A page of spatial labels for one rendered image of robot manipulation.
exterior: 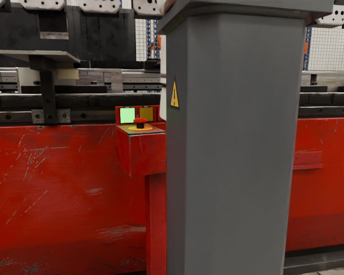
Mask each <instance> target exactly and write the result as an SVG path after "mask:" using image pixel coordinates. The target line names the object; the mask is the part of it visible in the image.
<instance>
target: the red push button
mask: <svg viewBox="0 0 344 275"><path fill-rule="evenodd" d="M133 122H134V123H136V124H137V129H143V128H144V123H146V122H147V119H145V118H135V119H134V120H133Z"/></svg>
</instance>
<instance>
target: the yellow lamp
mask: <svg viewBox="0 0 344 275"><path fill-rule="evenodd" d="M140 118H145V119H147V122H148V121H153V108H152V107H144V108H140Z"/></svg>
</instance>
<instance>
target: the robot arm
mask: <svg viewBox="0 0 344 275"><path fill-rule="evenodd" d="M176 1H177V0H157V7H158V10H159V12H160V13H161V14H162V15H165V14H166V13H167V12H168V10H169V9H170V8H171V7H172V6H173V5H174V4H175V2H176ZM160 83H163V85H162V92H161V102H160V111H159V115H160V117H161V118H162V119H164V120H165V121H166V35H161V75H160Z"/></svg>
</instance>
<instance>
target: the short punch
mask: <svg viewBox="0 0 344 275"><path fill-rule="evenodd" d="M38 23H39V32H40V38H43V39H68V34H69V33H68V18H67V13H66V12H56V11H38Z"/></svg>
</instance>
